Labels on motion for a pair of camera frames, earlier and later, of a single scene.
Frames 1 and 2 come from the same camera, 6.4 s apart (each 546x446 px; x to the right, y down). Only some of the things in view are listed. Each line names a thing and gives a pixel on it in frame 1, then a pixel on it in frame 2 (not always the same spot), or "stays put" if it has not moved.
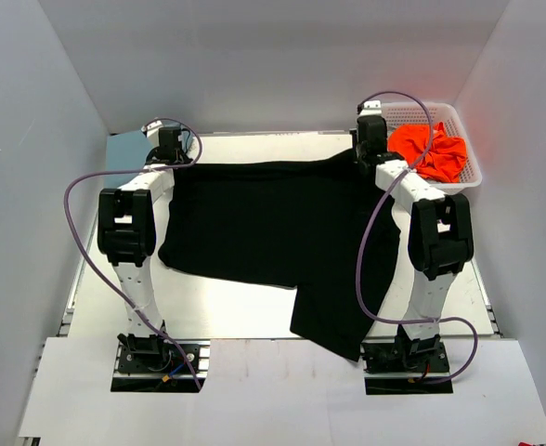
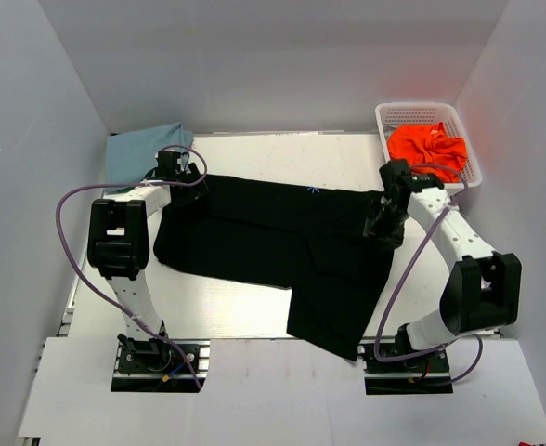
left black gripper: (186, 159) to (193, 192)
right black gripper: (357, 156) to (391, 237)
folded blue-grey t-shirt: (125, 150) stays put
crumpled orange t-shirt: (446, 158) stays put
